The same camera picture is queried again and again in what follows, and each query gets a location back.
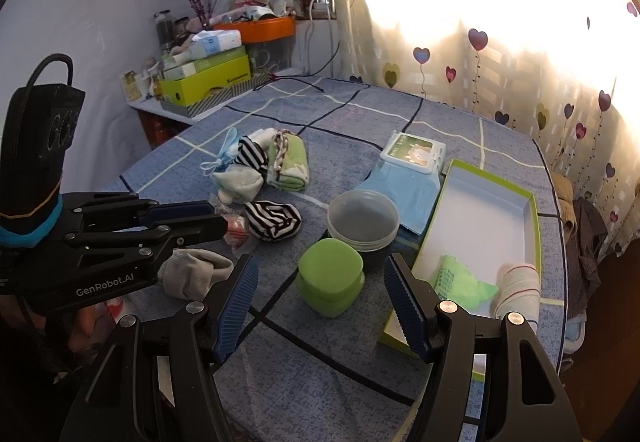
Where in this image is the brown knitted sweater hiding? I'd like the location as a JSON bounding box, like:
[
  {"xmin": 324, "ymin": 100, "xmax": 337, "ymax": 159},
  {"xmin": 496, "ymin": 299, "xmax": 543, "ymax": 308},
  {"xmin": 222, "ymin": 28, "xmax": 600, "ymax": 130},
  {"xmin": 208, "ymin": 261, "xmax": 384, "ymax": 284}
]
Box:
[{"xmin": 550, "ymin": 171, "xmax": 578, "ymax": 235}]

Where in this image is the blue checked bed sheet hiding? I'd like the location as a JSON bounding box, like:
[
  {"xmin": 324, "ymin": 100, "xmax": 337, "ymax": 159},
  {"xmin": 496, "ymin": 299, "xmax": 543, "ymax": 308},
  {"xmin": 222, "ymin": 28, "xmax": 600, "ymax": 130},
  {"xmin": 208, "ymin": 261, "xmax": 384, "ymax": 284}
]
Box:
[{"xmin": 97, "ymin": 75, "xmax": 568, "ymax": 442}]

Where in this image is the white side table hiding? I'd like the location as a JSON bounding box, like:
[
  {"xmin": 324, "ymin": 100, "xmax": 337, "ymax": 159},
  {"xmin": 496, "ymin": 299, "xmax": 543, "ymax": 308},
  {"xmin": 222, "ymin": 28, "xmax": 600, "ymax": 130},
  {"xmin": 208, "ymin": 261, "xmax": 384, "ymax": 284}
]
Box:
[{"xmin": 127, "ymin": 95, "xmax": 201, "ymax": 125}]

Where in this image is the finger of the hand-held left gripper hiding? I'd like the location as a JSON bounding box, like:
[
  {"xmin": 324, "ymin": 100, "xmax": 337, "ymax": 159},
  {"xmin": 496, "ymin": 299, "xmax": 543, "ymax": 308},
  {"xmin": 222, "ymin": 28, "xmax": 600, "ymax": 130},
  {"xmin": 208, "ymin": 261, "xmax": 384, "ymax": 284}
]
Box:
[
  {"xmin": 62, "ymin": 191, "xmax": 217, "ymax": 229},
  {"xmin": 64, "ymin": 215, "xmax": 227, "ymax": 264}
]

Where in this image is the rolled white red-striped towel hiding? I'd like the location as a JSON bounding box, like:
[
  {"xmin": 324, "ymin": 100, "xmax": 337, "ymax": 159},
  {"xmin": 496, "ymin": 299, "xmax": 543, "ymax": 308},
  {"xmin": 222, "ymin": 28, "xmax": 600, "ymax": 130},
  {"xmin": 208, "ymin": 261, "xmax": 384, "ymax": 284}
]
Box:
[{"xmin": 490, "ymin": 262, "xmax": 542, "ymax": 335}]

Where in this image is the blue face mask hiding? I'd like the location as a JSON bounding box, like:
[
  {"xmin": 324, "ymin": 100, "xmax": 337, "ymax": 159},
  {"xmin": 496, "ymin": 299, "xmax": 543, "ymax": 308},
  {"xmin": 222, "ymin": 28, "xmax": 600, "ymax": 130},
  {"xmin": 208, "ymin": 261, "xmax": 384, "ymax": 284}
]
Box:
[{"xmin": 200, "ymin": 126, "xmax": 241, "ymax": 178}]

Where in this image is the heart print curtain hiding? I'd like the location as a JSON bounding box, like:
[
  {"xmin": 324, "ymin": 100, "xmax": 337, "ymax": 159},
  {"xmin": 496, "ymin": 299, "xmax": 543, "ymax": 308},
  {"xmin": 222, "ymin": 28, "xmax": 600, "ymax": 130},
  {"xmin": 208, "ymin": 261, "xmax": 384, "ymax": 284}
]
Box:
[{"xmin": 300, "ymin": 0, "xmax": 640, "ymax": 258}]

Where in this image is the glass jar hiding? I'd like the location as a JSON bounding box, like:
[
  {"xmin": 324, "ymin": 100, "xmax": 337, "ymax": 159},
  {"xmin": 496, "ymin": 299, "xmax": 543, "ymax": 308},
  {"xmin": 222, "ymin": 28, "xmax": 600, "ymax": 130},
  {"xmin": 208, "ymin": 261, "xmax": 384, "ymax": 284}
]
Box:
[{"xmin": 154, "ymin": 11, "xmax": 176, "ymax": 53}]

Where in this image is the grey sock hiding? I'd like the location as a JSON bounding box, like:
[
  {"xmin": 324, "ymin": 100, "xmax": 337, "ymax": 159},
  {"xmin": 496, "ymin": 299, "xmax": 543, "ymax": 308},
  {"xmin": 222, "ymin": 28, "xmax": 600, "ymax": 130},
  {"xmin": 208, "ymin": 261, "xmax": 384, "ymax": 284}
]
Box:
[{"xmin": 159, "ymin": 248, "xmax": 236, "ymax": 301}]

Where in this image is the white tissue pack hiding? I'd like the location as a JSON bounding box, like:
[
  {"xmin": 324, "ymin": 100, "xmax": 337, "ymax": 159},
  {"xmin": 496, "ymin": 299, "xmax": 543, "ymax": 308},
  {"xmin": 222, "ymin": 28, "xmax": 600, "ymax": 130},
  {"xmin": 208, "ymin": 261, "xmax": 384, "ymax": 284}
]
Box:
[{"xmin": 190, "ymin": 29, "xmax": 243, "ymax": 59}]

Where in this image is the white box with green rim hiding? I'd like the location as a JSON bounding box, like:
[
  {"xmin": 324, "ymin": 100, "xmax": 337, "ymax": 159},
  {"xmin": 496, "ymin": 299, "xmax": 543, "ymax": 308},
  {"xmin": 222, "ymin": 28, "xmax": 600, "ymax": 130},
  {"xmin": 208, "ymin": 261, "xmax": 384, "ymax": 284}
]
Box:
[{"xmin": 378, "ymin": 158, "xmax": 543, "ymax": 383}]

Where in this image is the blue wet wipes pack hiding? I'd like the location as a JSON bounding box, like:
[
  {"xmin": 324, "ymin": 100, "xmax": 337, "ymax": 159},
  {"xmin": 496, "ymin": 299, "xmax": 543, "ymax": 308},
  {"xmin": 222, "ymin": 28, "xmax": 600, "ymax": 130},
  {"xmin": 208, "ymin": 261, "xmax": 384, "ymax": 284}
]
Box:
[{"xmin": 360, "ymin": 129, "xmax": 447, "ymax": 235}]

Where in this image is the red clear candy wrapper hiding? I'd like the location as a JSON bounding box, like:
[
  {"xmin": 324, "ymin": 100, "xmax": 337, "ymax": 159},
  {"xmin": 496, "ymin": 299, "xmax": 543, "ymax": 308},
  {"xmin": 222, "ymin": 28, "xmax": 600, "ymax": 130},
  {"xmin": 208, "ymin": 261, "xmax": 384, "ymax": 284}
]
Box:
[{"xmin": 214, "ymin": 202, "xmax": 258, "ymax": 254}]

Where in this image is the yellow-green cardboard box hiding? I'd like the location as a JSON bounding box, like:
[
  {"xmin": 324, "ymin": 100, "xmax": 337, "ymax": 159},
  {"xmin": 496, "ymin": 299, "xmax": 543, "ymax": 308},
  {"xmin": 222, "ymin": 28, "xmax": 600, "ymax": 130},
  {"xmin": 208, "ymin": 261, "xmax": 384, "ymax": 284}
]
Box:
[{"xmin": 159, "ymin": 57, "xmax": 253, "ymax": 118}]

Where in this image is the small yellow carton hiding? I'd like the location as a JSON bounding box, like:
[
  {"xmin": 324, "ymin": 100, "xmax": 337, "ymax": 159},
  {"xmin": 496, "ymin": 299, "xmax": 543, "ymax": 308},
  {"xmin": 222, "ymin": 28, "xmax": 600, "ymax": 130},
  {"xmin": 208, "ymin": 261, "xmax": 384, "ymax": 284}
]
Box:
[{"xmin": 120, "ymin": 71, "xmax": 143, "ymax": 103}]

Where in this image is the light blue plastic basket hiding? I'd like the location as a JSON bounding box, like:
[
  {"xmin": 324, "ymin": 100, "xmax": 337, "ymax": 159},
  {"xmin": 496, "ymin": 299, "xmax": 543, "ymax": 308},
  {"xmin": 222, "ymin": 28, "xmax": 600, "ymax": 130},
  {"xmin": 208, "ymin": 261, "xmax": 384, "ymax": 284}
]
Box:
[{"xmin": 561, "ymin": 315, "xmax": 587, "ymax": 355}]

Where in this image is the green square lidded container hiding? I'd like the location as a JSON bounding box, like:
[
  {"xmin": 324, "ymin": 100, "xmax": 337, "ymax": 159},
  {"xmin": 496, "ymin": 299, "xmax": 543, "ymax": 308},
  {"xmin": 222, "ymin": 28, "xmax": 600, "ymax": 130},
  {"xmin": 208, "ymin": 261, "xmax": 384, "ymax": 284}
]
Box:
[{"xmin": 295, "ymin": 238, "xmax": 366, "ymax": 319}]

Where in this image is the orange plastic tray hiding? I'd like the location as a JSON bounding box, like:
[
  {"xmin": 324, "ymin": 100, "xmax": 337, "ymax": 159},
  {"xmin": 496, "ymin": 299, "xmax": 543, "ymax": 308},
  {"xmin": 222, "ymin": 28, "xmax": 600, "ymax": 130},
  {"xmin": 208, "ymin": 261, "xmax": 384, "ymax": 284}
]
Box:
[{"xmin": 212, "ymin": 15, "xmax": 297, "ymax": 44}]

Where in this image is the black white striped sock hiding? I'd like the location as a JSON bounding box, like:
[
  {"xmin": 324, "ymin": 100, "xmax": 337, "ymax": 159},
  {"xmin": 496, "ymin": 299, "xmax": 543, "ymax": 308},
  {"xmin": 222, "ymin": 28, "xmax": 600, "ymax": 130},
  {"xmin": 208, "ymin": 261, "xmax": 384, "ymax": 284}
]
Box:
[
  {"xmin": 231, "ymin": 135, "xmax": 271, "ymax": 173},
  {"xmin": 244, "ymin": 201, "xmax": 303, "ymax": 243}
]

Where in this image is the green towel with braided cord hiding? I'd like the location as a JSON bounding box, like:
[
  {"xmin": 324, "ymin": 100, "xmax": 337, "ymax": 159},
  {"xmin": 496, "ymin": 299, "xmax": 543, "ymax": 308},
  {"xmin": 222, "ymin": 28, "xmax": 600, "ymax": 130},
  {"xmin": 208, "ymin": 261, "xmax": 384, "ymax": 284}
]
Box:
[{"xmin": 266, "ymin": 129, "xmax": 311, "ymax": 193}]

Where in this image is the green white carton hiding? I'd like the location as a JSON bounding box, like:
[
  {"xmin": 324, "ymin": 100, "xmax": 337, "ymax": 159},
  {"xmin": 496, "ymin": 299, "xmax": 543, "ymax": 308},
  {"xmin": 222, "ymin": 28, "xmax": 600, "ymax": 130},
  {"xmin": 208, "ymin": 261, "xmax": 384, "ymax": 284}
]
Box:
[{"xmin": 161, "ymin": 47, "xmax": 249, "ymax": 83}]

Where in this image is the dark checked shirt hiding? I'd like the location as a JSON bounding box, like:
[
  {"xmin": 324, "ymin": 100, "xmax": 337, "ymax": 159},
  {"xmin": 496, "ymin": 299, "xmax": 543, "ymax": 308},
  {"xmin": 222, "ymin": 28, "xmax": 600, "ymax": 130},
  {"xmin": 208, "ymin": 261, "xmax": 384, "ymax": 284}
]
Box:
[{"xmin": 570, "ymin": 197, "xmax": 610, "ymax": 320}]

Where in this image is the pale green sock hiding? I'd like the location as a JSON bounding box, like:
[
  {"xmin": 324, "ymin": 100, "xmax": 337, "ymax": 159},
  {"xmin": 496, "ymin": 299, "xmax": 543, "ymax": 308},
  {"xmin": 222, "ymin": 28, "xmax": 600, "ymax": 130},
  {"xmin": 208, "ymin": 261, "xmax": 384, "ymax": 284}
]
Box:
[{"xmin": 210, "ymin": 167, "xmax": 264, "ymax": 205}]

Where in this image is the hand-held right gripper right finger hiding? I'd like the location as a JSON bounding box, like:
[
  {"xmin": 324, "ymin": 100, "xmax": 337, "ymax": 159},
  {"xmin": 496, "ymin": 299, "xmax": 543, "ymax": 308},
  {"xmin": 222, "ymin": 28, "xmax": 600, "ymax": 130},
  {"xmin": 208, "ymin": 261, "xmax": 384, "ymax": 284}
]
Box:
[{"xmin": 382, "ymin": 252, "xmax": 583, "ymax": 442}]

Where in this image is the round clear plastic container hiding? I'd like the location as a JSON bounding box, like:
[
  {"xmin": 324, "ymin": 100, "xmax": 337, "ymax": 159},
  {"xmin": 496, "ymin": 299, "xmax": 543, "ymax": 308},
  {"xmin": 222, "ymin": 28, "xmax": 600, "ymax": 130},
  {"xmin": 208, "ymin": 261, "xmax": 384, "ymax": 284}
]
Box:
[{"xmin": 326, "ymin": 189, "xmax": 401, "ymax": 273}]

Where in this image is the white cable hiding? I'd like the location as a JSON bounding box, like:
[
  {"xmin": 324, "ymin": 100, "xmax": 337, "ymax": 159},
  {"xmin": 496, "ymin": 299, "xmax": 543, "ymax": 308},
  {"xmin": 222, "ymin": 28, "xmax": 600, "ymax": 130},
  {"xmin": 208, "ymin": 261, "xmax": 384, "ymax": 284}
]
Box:
[{"xmin": 302, "ymin": 0, "xmax": 336, "ymax": 73}]

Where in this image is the black cable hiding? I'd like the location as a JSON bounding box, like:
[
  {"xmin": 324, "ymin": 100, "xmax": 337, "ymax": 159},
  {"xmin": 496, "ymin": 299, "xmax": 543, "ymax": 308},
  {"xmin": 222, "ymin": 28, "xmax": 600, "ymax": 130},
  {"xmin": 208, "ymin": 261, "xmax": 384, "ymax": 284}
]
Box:
[{"xmin": 252, "ymin": 40, "xmax": 342, "ymax": 93}]

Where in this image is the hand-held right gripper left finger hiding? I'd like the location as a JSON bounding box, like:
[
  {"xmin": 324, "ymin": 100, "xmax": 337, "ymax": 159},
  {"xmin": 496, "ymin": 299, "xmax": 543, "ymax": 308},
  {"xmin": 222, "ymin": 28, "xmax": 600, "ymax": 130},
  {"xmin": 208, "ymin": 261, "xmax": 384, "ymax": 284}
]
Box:
[{"xmin": 60, "ymin": 253, "xmax": 261, "ymax": 442}]

